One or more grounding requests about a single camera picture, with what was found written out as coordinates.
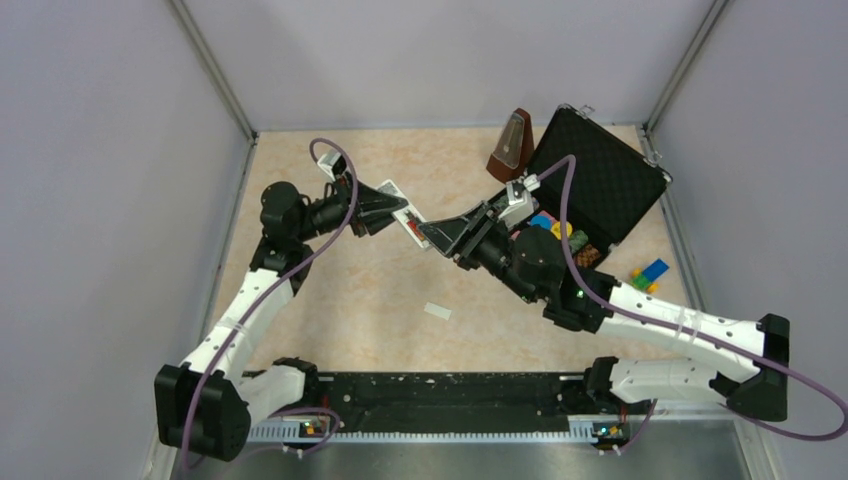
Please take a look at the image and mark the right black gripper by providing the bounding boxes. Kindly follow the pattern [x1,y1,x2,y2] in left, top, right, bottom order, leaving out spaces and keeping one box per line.
[418,200,541,304]

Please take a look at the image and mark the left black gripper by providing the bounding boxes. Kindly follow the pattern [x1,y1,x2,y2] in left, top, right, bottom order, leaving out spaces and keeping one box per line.
[295,169,410,242]

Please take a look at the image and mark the white remote control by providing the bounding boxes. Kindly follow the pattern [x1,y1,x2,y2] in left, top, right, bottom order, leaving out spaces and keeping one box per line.
[377,179,432,251]

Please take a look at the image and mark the red battery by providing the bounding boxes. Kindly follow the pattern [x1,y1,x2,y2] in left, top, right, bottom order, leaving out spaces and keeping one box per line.
[407,219,426,242]

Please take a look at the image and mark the white battery cover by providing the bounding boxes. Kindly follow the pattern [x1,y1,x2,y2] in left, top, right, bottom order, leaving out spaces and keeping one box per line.
[424,302,452,321]

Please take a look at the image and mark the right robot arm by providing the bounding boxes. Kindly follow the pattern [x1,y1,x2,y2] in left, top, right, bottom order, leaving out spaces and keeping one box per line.
[417,202,790,422]

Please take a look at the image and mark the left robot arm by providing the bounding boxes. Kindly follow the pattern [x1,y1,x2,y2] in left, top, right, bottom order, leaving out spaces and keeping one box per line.
[154,172,409,461]

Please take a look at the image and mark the blue poker chip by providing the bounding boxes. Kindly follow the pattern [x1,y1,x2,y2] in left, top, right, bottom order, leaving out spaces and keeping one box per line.
[528,214,556,231]

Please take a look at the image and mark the brown wooden metronome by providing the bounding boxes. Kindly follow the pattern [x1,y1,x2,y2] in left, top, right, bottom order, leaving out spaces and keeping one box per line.
[486,108,535,183]

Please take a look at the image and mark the yellow poker chip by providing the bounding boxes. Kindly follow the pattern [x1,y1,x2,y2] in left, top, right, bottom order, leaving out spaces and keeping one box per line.
[550,222,573,240]

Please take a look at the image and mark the black poker chip case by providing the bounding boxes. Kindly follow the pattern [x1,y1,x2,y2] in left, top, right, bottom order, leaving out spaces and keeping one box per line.
[523,104,672,268]

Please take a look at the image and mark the colourful toy bricks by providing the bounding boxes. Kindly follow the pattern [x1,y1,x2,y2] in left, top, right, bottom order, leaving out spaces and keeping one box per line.
[630,258,670,293]

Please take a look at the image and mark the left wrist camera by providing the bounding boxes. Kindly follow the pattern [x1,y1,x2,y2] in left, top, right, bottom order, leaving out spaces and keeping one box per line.
[317,149,348,181]

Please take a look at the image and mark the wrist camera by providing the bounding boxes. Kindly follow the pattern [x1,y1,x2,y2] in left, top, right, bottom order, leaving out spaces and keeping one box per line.
[498,174,541,231]
[317,149,348,181]

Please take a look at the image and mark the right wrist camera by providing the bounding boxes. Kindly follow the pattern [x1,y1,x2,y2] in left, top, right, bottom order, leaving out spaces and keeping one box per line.
[498,174,541,231]

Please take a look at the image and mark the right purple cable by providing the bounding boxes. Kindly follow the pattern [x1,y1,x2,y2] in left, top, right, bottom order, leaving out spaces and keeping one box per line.
[535,154,848,443]

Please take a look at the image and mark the purple cable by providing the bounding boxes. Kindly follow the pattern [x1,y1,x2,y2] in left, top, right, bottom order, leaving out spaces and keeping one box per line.
[535,154,848,443]
[180,137,360,472]

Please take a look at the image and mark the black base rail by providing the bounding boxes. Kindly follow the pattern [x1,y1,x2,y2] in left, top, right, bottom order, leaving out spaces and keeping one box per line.
[264,357,654,439]

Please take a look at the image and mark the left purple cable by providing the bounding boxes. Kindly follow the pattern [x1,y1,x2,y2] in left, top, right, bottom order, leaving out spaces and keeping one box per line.
[180,137,360,472]

